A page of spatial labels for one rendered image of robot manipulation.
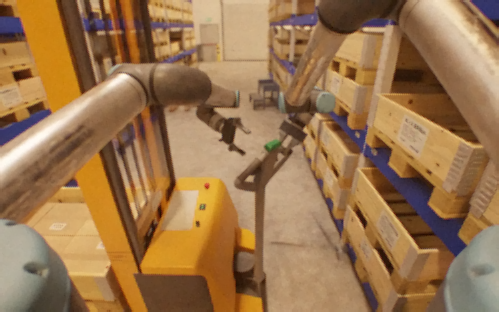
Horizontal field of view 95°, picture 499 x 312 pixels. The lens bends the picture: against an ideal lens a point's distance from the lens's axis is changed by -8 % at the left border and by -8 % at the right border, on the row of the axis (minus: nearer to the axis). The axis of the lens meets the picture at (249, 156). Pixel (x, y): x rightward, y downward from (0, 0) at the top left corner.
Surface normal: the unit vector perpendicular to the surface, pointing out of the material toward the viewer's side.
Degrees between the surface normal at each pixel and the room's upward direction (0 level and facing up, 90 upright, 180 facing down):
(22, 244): 5
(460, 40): 63
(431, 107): 90
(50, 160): 68
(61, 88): 90
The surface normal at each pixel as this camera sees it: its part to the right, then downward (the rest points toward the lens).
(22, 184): 0.90, -0.25
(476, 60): -0.82, -0.23
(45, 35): 0.00, 0.47
